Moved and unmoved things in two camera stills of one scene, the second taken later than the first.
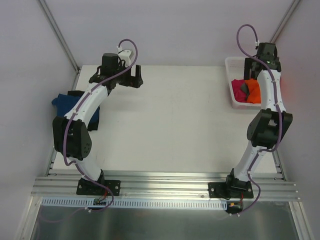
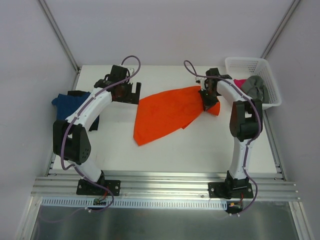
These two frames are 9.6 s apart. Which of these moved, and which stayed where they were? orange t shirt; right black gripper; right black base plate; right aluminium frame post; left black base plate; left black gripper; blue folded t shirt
Moved: orange t shirt; left black gripper; right black gripper
Stayed: blue folded t shirt; left black base plate; right aluminium frame post; right black base plate
